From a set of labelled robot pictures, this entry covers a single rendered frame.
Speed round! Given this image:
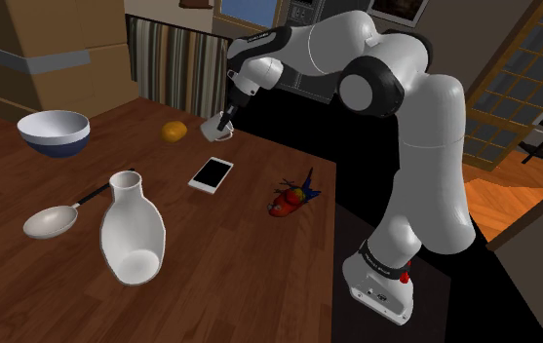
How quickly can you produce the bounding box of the white mug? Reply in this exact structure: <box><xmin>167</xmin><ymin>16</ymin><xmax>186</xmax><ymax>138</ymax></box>
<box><xmin>199</xmin><ymin>111</ymin><xmax>235</xmax><ymax>143</ymax></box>

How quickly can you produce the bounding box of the striped curtain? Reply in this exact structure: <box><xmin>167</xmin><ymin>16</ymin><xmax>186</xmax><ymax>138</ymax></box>
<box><xmin>125</xmin><ymin>13</ymin><xmax>232</xmax><ymax>121</ymax></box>

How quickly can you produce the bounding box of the yellow orange fruit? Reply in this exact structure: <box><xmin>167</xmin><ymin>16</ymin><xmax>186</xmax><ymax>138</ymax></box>
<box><xmin>161</xmin><ymin>120</ymin><xmax>189</xmax><ymax>143</ymax></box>

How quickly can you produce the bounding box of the white smartphone black screen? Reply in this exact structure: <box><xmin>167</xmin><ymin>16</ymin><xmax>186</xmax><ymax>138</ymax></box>
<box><xmin>187</xmin><ymin>157</ymin><xmax>235</xmax><ymax>195</ymax></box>

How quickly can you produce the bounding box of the red yellow blue parrot toy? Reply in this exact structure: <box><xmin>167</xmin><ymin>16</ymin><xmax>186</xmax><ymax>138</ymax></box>
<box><xmin>266</xmin><ymin>167</ymin><xmax>322</xmax><ymax>218</ymax></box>

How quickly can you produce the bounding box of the dark kitchen appliance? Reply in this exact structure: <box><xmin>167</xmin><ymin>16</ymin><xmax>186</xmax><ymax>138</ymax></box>
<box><xmin>282</xmin><ymin>0</ymin><xmax>348</xmax><ymax>103</ymax></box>

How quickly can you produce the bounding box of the tan cabinet with grey band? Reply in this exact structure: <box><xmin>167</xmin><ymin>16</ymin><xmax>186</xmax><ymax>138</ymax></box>
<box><xmin>0</xmin><ymin>0</ymin><xmax>140</xmax><ymax>125</ymax></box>

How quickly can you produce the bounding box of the white vase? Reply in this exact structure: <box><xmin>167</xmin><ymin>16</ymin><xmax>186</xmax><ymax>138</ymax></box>
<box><xmin>98</xmin><ymin>171</ymin><xmax>167</xmax><ymax>286</ymax></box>

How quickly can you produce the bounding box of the white bowl with blue base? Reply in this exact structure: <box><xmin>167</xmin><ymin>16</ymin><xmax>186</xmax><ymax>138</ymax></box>
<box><xmin>17</xmin><ymin>109</ymin><xmax>92</xmax><ymax>159</ymax></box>

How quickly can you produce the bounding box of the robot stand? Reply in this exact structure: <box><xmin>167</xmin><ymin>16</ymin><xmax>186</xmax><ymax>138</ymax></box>
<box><xmin>331</xmin><ymin>201</ymin><xmax>543</xmax><ymax>343</ymax></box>

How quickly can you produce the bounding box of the wooden lattice door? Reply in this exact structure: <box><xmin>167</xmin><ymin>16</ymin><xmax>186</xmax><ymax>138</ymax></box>
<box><xmin>462</xmin><ymin>0</ymin><xmax>543</xmax><ymax>172</ymax></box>

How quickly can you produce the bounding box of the window with wooden frame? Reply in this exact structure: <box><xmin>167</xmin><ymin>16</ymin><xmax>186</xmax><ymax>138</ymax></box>
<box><xmin>213</xmin><ymin>0</ymin><xmax>285</xmax><ymax>35</ymax></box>

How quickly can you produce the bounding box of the white framed wall picture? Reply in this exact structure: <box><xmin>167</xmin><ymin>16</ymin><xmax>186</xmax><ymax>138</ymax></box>
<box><xmin>367</xmin><ymin>0</ymin><xmax>432</xmax><ymax>28</ymax></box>

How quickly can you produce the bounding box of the white frying pan black handle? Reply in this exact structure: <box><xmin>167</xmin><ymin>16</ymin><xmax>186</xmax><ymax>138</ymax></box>
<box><xmin>22</xmin><ymin>168</ymin><xmax>136</xmax><ymax>240</ymax></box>

